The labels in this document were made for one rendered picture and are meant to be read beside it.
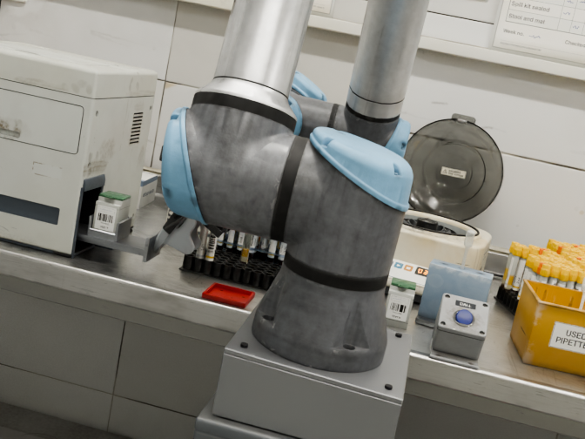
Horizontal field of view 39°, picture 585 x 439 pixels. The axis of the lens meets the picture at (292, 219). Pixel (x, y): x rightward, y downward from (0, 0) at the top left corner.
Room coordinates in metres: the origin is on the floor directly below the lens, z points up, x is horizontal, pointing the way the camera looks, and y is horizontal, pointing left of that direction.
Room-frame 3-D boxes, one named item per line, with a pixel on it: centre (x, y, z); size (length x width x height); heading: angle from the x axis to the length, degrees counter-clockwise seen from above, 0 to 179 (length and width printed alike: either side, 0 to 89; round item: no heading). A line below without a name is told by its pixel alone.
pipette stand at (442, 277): (1.31, -0.28, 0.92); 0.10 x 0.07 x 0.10; 74
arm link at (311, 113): (1.16, 0.03, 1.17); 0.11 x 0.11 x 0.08; 85
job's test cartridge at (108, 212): (1.30, 0.29, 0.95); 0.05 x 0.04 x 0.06; 172
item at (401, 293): (1.27, -0.19, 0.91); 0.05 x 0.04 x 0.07; 172
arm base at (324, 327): (0.89, -0.06, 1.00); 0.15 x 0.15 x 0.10
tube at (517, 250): (1.54, -0.43, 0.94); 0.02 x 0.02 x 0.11
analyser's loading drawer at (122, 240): (1.30, 0.31, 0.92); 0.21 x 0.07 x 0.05; 82
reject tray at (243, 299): (1.23, 0.07, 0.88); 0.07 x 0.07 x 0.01; 82
